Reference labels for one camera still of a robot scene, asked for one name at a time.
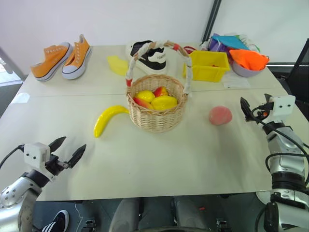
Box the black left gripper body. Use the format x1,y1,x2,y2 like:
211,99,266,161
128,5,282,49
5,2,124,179
44,154,70,178

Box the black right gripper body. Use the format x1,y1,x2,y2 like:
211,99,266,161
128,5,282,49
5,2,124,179
251,102,275,125

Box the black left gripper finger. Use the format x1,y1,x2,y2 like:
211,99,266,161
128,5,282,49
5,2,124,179
48,136,67,154
68,144,87,169

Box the yellow fruits in basket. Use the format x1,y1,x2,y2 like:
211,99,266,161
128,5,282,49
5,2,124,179
150,95,179,111

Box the pink peach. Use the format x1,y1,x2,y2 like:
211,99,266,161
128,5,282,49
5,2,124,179
208,105,233,126

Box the white paper sheet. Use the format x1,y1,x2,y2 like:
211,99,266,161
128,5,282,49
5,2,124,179
223,71,251,89

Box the grey bowl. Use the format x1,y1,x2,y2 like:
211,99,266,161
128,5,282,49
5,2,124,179
230,57,266,78

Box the orange cloth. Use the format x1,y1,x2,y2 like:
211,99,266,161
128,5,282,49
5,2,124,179
228,49,270,72

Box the yellow banana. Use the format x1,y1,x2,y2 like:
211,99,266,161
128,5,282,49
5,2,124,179
93,105,130,139

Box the yellow plastic bin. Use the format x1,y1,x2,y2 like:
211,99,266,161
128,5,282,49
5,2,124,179
183,50,231,83

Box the black shoe with white stripes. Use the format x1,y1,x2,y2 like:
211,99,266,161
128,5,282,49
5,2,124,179
40,209,70,232

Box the white green plastic bag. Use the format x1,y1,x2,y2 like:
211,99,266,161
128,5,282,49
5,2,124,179
235,33,262,53

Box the teal cloth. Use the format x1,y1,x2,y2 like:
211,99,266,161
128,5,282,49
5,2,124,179
211,35,251,51

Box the purple cloth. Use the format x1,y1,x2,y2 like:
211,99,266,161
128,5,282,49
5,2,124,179
208,38,230,53

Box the dark grey rounded shape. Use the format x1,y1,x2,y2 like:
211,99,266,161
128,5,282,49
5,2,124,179
173,195,219,232
110,197,146,232

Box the orange canvas sneaker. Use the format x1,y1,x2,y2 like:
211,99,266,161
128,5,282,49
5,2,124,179
30,42,73,82
61,34,93,80

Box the long red yellow mango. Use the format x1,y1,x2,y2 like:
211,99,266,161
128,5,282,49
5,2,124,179
133,97,155,110

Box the round red yellow apple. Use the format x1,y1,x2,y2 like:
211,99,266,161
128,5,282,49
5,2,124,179
154,86,169,98

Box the black metal pole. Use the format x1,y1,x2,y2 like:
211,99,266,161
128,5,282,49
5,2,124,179
201,0,222,42

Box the yellow cloth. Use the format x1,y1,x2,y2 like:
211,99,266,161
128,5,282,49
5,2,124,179
107,56,129,77

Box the black and white sneaker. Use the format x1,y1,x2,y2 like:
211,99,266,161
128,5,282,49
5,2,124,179
126,40,168,74

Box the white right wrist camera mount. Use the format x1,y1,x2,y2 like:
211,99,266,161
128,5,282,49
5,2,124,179
269,94,296,117

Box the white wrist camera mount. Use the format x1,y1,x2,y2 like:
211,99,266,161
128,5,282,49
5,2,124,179
269,94,296,117
23,142,57,182

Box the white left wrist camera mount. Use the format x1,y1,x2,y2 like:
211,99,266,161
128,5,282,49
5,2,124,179
23,142,57,182

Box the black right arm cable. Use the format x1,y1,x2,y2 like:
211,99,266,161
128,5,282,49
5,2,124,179
251,107,309,189

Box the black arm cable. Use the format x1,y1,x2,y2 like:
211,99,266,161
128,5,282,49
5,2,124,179
251,107,309,189
0,144,26,170

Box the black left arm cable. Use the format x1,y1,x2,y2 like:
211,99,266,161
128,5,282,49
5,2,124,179
0,144,26,170

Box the wicker basket with handle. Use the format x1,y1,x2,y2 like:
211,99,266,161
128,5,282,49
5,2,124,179
125,39,194,134

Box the grey metal rail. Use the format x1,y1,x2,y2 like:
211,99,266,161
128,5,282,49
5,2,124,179
0,46,25,82

